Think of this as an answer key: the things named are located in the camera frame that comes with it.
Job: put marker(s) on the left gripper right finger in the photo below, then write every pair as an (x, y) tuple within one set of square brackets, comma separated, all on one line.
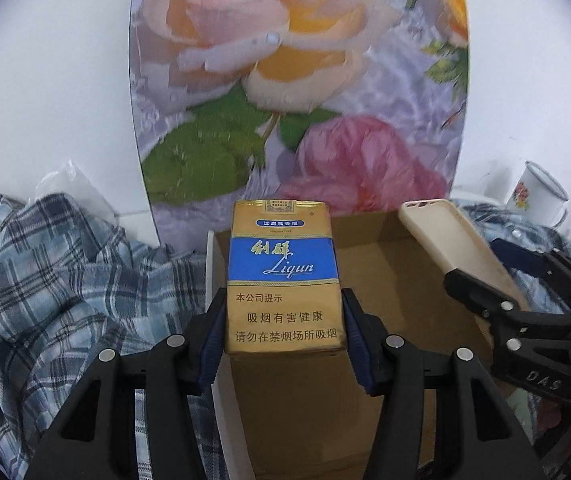
[(442, 417)]

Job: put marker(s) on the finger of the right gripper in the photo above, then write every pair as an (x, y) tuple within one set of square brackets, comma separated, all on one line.
[(488, 302), (553, 268)]

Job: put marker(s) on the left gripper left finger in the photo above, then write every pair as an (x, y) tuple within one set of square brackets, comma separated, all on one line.
[(92, 436)]

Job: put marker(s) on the beige phone case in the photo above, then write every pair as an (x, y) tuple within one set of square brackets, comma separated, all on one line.
[(452, 241)]

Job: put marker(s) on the gold cigarette pack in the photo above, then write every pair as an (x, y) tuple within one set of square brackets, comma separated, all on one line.
[(283, 282)]

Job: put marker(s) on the white enamel mug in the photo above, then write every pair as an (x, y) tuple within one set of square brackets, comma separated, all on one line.
[(539, 197)]

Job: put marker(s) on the blue plaid shirt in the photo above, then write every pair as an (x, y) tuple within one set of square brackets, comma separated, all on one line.
[(72, 285)]

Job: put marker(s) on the white cardboard box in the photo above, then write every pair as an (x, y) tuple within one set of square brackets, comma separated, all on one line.
[(305, 416)]

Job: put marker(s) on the rose flower painting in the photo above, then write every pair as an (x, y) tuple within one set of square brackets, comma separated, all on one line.
[(357, 103)]

